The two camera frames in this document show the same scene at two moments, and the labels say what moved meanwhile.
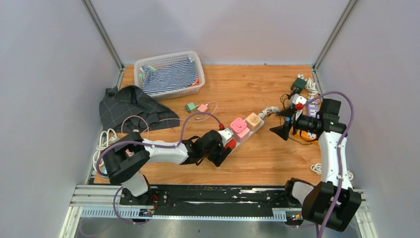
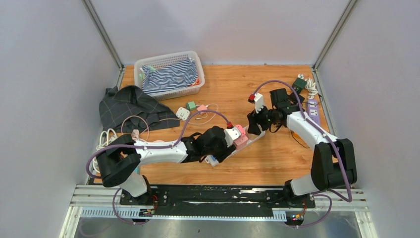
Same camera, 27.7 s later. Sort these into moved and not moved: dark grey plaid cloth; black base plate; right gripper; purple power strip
Moved: right gripper
Not moved: dark grey plaid cloth; black base plate; purple power strip
